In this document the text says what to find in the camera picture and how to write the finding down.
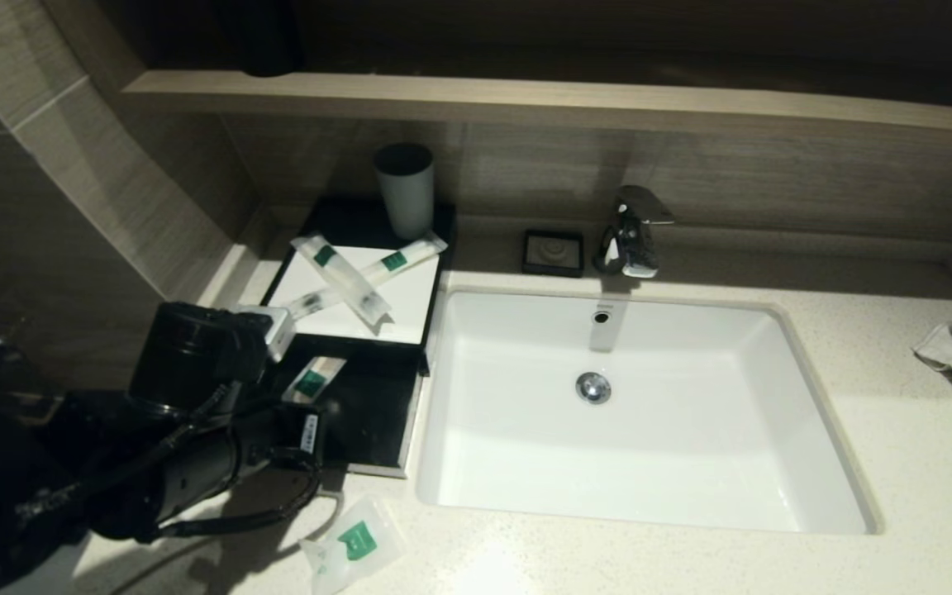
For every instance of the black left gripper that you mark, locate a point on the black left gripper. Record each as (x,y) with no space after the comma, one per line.
(191,355)

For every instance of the wide frosted packet green label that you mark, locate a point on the wide frosted packet green label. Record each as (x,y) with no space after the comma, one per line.
(348,277)

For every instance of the black sliding drawer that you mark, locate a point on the black sliding drawer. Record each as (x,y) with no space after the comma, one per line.
(377,430)

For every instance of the shower cap sachet green label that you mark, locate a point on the shower cap sachet green label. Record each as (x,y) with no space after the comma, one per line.
(352,545)

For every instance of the black amenity box with drawer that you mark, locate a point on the black amenity box with drawer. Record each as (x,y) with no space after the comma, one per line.
(360,216)

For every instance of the small packet green label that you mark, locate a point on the small packet green label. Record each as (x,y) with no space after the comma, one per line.
(311,382)

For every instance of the white rectangular pad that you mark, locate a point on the white rectangular pad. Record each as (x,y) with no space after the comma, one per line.
(406,310)

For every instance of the slim long packet green label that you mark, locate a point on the slim long packet green label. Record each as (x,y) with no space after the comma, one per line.
(406,256)

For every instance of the grey cup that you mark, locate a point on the grey cup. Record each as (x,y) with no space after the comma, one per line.
(404,194)

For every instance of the black square soap dish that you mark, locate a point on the black square soap dish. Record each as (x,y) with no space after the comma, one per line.
(554,253)

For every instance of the chrome sink drain stopper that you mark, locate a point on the chrome sink drain stopper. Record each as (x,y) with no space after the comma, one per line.
(592,387)

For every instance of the chrome faucet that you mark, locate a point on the chrome faucet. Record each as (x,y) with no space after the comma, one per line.
(629,235)

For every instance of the white rectangular sink basin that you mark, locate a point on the white rectangular sink basin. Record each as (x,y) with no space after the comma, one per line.
(649,463)

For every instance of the light wooden wall shelf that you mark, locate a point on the light wooden wall shelf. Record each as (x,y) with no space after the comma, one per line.
(525,103)

